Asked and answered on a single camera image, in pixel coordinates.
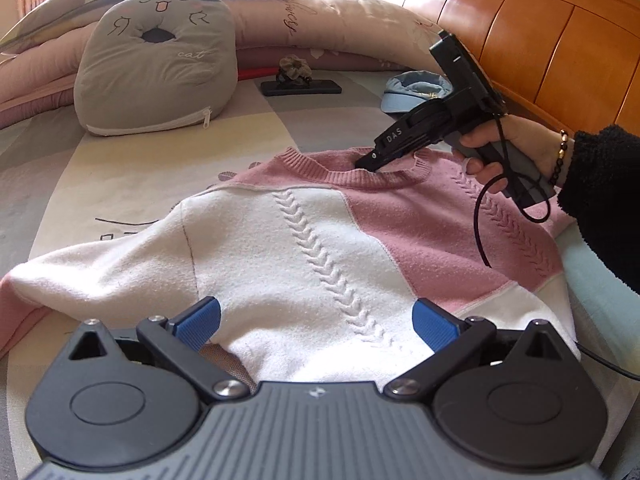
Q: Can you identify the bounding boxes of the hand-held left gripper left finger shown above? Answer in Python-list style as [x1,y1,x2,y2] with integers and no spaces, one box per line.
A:
[67,297,251,403]

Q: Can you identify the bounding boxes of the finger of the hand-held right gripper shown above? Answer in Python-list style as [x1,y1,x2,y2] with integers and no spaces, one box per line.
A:
[355,147,418,173]

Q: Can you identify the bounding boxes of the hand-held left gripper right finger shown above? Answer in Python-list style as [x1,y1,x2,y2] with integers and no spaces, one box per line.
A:
[384,298,561,403]

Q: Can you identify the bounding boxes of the pink and white sweater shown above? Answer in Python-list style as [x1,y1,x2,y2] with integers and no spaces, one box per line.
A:
[0,147,583,386]

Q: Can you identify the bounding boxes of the person's right hand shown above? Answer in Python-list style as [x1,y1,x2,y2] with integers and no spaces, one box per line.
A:
[452,119,563,194]

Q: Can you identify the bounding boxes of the blue cap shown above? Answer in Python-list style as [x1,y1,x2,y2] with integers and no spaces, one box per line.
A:
[379,71,451,113]

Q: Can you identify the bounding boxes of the wooden headboard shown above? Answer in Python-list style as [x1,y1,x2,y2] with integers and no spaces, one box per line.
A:
[365,0,640,136]

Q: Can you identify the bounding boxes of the black phone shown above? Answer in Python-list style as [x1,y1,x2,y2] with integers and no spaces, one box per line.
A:
[260,79,343,97]

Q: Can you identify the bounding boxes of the grey flower scrunchie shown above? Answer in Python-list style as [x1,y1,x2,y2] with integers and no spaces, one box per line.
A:
[275,55,313,86]

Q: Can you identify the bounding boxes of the long cream floral pillow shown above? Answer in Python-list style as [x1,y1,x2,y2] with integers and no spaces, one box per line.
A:
[0,0,443,131]

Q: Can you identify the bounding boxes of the red strip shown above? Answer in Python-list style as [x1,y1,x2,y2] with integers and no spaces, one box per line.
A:
[236,67,281,81]

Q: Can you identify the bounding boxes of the grey cat cushion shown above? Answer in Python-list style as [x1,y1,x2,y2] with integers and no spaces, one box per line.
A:
[74,0,238,137]

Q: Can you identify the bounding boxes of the grey floral pillow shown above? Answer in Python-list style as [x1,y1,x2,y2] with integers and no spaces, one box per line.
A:
[0,0,226,53]

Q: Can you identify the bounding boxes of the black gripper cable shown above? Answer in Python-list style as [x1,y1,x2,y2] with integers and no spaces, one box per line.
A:
[575,341,640,381]
[471,110,553,270]

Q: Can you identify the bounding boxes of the beaded bracelet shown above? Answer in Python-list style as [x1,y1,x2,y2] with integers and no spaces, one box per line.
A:
[549,129,571,186]

